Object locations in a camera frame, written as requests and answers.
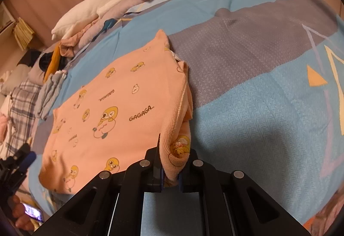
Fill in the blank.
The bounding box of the stack of yellowed papers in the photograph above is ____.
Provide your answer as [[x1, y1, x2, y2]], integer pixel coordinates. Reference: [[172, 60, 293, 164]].
[[13, 17, 35, 51]]

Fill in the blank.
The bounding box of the navy garment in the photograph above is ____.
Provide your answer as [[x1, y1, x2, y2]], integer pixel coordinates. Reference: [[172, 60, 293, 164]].
[[39, 51, 68, 73]]

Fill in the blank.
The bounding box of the pink duck print garment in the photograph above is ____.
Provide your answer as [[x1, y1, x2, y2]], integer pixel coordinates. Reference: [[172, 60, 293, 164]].
[[38, 29, 194, 195]]

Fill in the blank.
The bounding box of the dusty pink garment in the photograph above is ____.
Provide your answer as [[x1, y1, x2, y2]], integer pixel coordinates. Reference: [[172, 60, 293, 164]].
[[59, 23, 95, 58]]

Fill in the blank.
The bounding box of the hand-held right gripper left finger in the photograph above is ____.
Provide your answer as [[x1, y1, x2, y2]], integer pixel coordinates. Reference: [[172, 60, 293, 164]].
[[32, 147, 165, 236]]

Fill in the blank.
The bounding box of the cream cloth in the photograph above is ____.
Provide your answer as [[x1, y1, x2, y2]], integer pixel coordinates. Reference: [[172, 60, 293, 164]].
[[0, 65, 29, 96]]

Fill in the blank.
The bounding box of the blue grey patterned blanket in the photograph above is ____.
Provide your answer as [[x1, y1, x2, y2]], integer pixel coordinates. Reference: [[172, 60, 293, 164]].
[[27, 0, 344, 236]]

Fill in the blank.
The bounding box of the white shelf cabinet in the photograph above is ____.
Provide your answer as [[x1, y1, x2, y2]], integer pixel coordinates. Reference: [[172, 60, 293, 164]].
[[0, 2, 17, 46]]

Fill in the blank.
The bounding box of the grey folded garment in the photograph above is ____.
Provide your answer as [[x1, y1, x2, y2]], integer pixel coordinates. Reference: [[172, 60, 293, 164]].
[[37, 70, 68, 120]]

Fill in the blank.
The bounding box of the mustard garment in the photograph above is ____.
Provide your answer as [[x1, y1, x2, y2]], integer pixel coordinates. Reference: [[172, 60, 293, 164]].
[[43, 46, 62, 84]]

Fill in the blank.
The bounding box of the plaid pillow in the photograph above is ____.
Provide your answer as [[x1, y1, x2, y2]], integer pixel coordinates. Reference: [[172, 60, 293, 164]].
[[5, 81, 45, 151]]

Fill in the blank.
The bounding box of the dark cloth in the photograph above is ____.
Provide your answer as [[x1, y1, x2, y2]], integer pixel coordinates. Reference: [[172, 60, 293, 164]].
[[17, 48, 45, 68]]

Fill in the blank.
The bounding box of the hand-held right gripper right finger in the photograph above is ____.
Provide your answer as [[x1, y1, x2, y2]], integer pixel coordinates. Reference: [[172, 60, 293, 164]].
[[178, 148, 313, 236]]

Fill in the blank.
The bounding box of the person's left hand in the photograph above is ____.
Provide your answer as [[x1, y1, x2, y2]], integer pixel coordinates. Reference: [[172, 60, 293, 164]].
[[8, 194, 37, 230]]

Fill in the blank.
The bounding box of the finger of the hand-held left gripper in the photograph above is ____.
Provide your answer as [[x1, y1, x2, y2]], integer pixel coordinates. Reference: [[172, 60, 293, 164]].
[[13, 142, 31, 162], [18, 151, 37, 172]]

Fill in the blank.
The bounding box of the white goose plush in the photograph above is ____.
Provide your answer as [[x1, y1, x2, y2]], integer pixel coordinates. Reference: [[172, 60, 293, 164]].
[[51, 0, 149, 41]]

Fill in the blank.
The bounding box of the light pink pillow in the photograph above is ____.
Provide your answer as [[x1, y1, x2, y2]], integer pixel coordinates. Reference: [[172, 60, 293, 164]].
[[27, 57, 47, 85]]

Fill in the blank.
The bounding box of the smartphone with lit screen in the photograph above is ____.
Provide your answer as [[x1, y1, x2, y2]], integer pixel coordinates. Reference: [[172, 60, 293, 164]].
[[24, 202, 44, 223]]

